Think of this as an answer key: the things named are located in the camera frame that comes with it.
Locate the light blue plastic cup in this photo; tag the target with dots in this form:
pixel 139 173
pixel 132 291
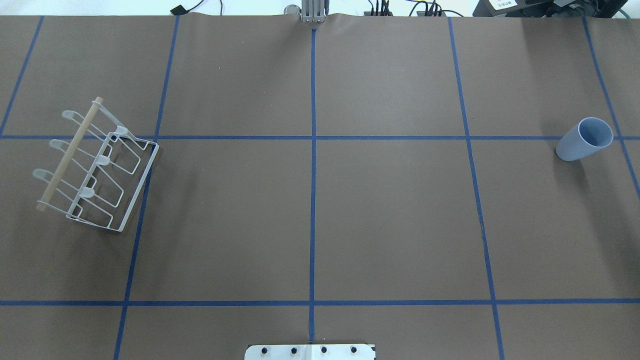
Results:
pixel 590 135

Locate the small black adapter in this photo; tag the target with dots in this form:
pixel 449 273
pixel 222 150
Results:
pixel 179 11

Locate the black box with label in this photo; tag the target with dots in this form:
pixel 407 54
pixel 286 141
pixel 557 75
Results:
pixel 502 8

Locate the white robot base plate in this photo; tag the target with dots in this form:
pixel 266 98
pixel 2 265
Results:
pixel 338 351

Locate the white wire cup holder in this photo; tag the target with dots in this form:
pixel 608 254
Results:
pixel 102 171

